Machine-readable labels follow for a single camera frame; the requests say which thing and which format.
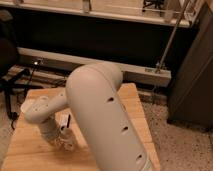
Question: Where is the metal pole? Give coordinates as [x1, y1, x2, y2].
[155, 0, 190, 73]

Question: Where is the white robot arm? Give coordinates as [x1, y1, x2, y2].
[21, 62, 156, 171]

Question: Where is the black office chair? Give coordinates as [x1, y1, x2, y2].
[0, 9, 40, 129]

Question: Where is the dark cabinet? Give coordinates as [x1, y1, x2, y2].
[167, 2, 213, 129]

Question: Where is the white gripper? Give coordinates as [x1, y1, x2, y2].
[50, 129, 76, 150]

